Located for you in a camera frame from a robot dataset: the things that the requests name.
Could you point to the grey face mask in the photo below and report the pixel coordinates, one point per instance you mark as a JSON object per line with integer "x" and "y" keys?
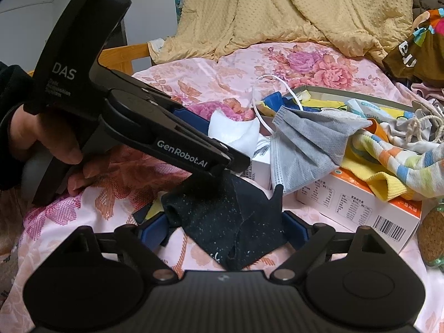
{"x": 305, "y": 152}

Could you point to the cork-lidded jar of green candies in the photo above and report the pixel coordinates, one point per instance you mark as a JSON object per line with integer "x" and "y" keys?
{"x": 432, "y": 232}

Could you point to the yellow dotted blanket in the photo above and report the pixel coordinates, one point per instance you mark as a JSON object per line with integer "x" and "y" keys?
{"x": 277, "y": 7}

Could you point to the wooden bed rail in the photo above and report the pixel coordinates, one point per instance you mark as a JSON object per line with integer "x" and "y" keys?
{"x": 118, "y": 55}

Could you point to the white printed pillow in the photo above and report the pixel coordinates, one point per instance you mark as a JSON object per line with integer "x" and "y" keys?
{"x": 156, "y": 50}

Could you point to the pastel striped towel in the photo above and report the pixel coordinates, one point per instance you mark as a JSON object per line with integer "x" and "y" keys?
{"x": 399, "y": 166}

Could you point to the white tissue packet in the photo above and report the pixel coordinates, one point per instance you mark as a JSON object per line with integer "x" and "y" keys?
{"x": 360, "y": 107}

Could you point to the teal printed wall hanging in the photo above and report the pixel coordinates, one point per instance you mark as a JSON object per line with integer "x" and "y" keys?
{"x": 180, "y": 0}

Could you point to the white soft towel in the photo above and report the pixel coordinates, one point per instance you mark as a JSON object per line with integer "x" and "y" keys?
{"x": 232, "y": 131}

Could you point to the person's left hand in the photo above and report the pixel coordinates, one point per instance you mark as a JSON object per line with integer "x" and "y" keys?
{"x": 45, "y": 138}

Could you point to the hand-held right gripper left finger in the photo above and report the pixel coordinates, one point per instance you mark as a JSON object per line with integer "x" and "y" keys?
{"x": 156, "y": 230}

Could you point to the pink floral bedsheet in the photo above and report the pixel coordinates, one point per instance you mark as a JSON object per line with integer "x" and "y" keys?
{"x": 242, "y": 62}

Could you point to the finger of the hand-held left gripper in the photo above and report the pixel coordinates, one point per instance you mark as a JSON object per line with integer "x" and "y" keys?
{"x": 190, "y": 119}
{"x": 180, "y": 152}

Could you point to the black sock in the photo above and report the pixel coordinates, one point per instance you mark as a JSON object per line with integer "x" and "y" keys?
{"x": 225, "y": 215}

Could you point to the brown colourful striped cloth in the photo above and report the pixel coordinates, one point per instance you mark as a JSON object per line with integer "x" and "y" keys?
{"x": 409, "y": 59}

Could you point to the grey tray with cartoon lining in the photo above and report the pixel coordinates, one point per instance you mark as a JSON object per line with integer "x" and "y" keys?
{"x": 347, "y": 94}

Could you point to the orange and white box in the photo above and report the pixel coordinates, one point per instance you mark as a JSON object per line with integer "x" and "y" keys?
{"x": 347, "y": 208}

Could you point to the white medicine box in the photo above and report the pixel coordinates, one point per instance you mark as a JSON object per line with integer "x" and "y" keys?
{"x": 260, "y": 166}

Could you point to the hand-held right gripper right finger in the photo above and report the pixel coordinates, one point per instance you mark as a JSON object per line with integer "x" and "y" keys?
{"x": 298, "y": 230}

